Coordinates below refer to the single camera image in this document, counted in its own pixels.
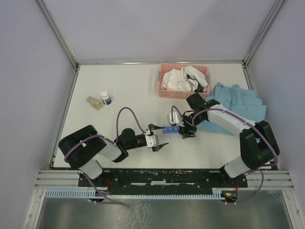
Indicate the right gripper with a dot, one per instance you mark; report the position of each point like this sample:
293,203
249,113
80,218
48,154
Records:
184,130

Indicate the aluminium front rail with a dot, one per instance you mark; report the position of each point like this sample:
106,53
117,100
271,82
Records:
269,180

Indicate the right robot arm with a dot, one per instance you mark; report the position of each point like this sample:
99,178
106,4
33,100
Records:
258,146

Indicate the pink plastic basket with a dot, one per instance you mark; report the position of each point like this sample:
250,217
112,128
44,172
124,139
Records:
166,67

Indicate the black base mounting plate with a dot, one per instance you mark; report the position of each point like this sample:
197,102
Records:
166,181

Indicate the light blue cloth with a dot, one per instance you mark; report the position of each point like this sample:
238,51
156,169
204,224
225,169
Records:
244,103

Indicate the left aluminium frame post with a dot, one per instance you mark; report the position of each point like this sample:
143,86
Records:
50,21

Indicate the white cloth in basket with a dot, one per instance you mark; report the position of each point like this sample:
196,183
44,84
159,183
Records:
185,79

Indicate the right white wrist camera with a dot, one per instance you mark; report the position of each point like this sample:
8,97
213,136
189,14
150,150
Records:
175,119

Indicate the clear pill bottle yellow pills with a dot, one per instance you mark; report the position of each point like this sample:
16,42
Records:
94,102

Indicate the white capped pill bottle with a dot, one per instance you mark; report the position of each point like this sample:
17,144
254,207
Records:
105,97

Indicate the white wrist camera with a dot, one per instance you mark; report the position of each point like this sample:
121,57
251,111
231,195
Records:
151,139
175,119

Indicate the blue weekly pill organizer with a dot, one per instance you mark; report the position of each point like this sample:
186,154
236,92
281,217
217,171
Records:
171,130

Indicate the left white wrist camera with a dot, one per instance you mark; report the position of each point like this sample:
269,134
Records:
151,139

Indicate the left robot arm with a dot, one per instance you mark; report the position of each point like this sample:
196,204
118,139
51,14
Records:
80,147

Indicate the aluminium frame post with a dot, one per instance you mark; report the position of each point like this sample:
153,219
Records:
50,21
270,20

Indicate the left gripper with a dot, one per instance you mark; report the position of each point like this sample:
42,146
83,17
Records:
157,147

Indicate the right aluminium frame post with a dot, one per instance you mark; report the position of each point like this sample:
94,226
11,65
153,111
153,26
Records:
270,20

